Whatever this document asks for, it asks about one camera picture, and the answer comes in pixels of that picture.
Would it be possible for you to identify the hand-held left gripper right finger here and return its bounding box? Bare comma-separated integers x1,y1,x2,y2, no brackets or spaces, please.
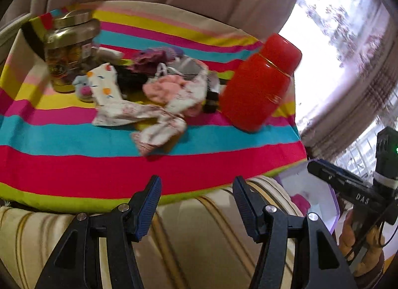
232,175,358,289

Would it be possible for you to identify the white floral cloth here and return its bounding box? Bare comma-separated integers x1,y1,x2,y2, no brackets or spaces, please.
92,100,188,157

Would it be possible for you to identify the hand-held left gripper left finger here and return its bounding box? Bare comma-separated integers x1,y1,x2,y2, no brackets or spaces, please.
34,175,163,289

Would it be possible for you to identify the small white cloth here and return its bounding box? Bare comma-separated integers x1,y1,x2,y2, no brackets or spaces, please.
92,46,124,63

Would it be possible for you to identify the dark red knitted sock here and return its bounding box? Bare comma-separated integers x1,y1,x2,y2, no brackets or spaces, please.
129,58,160,75

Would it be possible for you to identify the person's right hand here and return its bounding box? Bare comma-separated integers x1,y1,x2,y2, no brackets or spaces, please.
338,211,386,278

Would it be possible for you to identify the glass jar with metal lid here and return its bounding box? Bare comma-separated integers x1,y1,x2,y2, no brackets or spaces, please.
44,9,101,94

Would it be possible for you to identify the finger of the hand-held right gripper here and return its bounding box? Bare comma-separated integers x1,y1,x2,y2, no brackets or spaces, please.
307,159,372,190

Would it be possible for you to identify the white sock with orange dots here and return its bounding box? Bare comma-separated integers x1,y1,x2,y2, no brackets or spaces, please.
86,62,125,108

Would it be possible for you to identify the red thermos bottle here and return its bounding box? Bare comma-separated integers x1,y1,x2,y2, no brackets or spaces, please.
218,33,303,132

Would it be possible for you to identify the purple storage box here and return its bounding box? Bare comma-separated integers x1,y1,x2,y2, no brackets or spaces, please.
274,158,340,234

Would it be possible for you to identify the magenta cloth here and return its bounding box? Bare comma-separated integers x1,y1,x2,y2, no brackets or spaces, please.
291,194,311,216

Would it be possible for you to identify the floral curtain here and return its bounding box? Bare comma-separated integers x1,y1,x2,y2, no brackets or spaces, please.
295,56,398,178

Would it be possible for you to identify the grey sock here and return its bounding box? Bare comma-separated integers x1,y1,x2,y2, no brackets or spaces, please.
172,57,204,80

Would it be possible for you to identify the white floral garment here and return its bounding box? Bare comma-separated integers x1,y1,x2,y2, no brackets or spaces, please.
155,62,209,118

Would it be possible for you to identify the window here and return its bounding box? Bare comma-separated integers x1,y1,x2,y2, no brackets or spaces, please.
278,0,391,125

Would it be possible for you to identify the beige striped sofa cushion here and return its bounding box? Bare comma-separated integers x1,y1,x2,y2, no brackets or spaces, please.
0,175,339,289

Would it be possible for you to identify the black and white striped sock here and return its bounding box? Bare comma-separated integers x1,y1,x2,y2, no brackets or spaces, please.
201,72,228,114

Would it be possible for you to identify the purple knitted sock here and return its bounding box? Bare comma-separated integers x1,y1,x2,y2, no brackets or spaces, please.
133,47,181,67

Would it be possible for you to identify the grey plush toy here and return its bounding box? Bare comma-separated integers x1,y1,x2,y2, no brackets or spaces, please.
73,75,94,102

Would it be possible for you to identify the rainbow striped blanket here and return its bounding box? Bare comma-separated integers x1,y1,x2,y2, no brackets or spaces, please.
0,0,308,212

